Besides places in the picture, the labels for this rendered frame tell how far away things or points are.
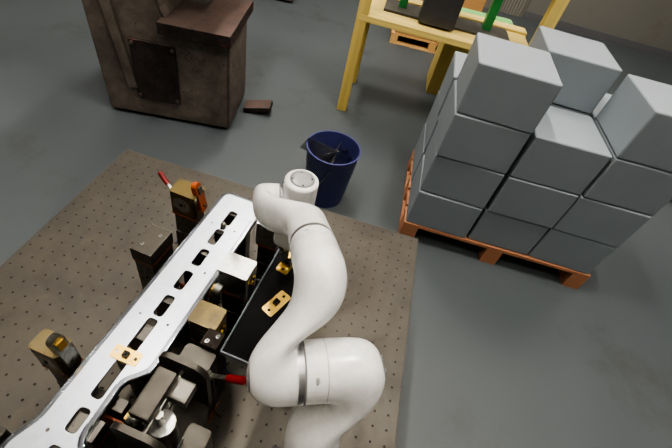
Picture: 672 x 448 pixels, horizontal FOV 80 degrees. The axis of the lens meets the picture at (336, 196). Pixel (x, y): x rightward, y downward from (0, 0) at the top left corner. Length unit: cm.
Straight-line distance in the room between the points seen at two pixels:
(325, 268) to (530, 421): 222
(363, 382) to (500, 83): 188
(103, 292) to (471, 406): 194
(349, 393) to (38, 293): 143
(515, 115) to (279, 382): 203
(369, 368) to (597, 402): 246
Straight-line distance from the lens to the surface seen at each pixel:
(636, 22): 958
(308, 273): 65
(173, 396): 110
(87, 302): 182
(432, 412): 249
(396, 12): 397
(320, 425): 78
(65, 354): 134
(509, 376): 279
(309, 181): 96
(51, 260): 198
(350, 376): 69
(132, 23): 348
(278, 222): 88
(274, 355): 65
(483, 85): 232
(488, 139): 249
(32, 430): 133
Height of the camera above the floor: 219
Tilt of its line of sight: 43 degrees down
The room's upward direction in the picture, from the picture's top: 15 degrees clockwise
